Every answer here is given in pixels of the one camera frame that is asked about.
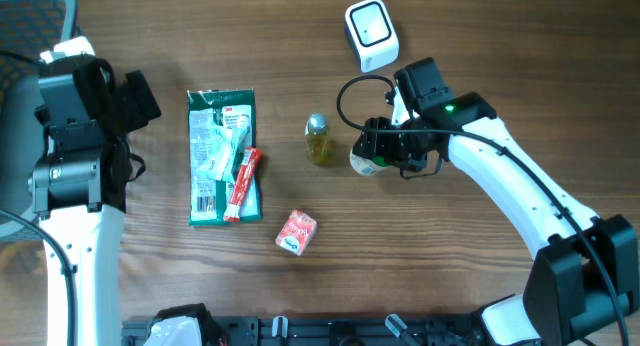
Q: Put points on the red stick sachet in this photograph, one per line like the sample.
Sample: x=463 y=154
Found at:
x=243 y=181

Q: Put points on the small red white box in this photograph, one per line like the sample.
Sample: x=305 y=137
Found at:
x=297 y=232

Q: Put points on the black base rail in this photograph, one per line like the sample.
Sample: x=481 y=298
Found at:
x=325 y=331

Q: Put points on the grey plastic mesh basket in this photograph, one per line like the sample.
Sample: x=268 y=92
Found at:
x=28 y=28

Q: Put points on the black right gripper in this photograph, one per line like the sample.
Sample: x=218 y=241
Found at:
x=377 y=144

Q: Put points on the green lid jar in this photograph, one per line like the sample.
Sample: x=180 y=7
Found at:
x=367 y=166

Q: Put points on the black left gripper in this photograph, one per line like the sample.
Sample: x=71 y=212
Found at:
x=133 y=100

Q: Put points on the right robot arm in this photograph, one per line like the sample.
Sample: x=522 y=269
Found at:
x=585 y=272

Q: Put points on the green white plastic packet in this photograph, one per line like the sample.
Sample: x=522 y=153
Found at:
x=221 y=126

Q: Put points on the white barcode scanner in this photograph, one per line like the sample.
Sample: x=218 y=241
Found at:
x=371 y=35

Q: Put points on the yellow dish soap bottle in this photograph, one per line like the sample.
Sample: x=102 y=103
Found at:
x=317 y=138

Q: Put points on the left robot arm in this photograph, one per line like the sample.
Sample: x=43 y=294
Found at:
x=79 y=188

